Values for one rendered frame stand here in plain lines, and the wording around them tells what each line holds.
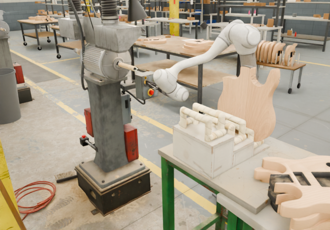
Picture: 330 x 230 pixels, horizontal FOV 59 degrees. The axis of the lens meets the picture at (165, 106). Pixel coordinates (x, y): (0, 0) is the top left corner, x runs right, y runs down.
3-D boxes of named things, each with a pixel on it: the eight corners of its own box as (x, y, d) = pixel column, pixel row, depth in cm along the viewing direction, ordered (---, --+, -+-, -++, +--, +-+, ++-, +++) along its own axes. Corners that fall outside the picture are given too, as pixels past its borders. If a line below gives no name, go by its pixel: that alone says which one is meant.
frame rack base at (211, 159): (172, 156, 150) (171, 126, 144) (193, 146, 159) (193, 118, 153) (211, 180, 131) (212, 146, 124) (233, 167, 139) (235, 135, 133)
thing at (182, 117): (178, 127, 142) (178, 109, 139) (183, 126, 144) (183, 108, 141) (182, 129, 140) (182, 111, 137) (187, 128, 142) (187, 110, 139)
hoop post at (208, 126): (203, 140, 130) (203, 121, 127) (207, 137, 132) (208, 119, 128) (207, 142, 128) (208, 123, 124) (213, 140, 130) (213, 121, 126)
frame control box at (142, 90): (121, 101, 247) (119, 71, 238) (142, 96, 260) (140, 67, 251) (138, 109, 230) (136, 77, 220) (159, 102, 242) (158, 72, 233)
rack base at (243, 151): (193, 147, 159) (193, 131, 155) (213, 137, 168) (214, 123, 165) (233, 168, 139) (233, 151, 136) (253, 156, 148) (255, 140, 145)
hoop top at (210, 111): (190, 108, 144) (190, 102, 143) (195, 107, 146) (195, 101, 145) (221, 121, 129) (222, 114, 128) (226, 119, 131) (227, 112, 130)
